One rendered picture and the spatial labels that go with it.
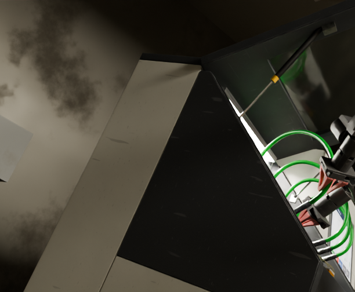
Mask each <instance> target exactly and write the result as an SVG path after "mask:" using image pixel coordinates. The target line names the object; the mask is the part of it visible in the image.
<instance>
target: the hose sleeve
mask: <svg viewBox="0 0 355 292"><path fill-rule="evenodd" d="M310 206H312V205H311V204H310V203H309V200H308V201H307V202H305V203H303V204H301V205H300V206H298V207H296V208H295V209H294V212H295V213H296V214H298V213H300V212H301V211H303V210H305V209H307V208H308V207H310Z"/></svg>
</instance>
